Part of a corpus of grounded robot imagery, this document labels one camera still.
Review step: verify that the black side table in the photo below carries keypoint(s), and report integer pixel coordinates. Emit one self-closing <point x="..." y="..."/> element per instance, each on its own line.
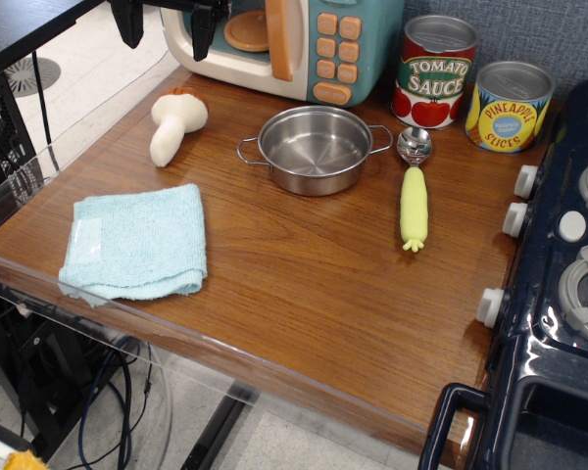
<point x="27" y="25"/>

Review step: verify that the toy microwave oven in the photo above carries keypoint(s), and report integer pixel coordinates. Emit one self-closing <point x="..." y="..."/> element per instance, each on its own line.
<point x="325" y="52"/>

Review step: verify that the pineapple slices can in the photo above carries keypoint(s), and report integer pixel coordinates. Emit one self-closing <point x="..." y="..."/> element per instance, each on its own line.
<point x="509" y="102"/>

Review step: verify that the tomato sauce can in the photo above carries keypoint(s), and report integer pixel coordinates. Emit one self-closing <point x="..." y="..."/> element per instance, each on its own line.
<point x="435" y="62"/>

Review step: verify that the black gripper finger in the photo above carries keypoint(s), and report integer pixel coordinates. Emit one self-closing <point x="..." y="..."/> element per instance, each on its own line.
<point x="203" y="24"/>
<point x="128" y="15"/>

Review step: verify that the yellow fuzzy object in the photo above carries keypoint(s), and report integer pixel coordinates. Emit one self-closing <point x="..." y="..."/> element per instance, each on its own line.
<point x="23" y="460"/>

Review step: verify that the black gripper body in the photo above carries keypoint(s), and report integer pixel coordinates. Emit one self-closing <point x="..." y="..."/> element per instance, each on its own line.
<point x="186" y="4"/>

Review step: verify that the plush mushroom toy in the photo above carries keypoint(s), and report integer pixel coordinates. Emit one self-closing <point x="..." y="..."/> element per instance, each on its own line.
<point x="176" y="112"/>

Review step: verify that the light blue folded towel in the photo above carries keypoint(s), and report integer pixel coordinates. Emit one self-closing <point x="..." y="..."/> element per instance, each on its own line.
<point x="137" y="247"/>

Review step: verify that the scoop with yellow handle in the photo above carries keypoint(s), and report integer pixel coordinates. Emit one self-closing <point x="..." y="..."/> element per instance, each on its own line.
<point x="414" y="146"/>

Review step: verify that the dark blue toy stove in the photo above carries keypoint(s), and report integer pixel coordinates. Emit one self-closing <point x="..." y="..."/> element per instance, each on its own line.
<point x="533" y="411"/>

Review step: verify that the silver metal pot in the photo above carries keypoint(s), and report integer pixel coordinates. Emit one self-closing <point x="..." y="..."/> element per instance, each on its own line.
<point x="315" y="150"/>

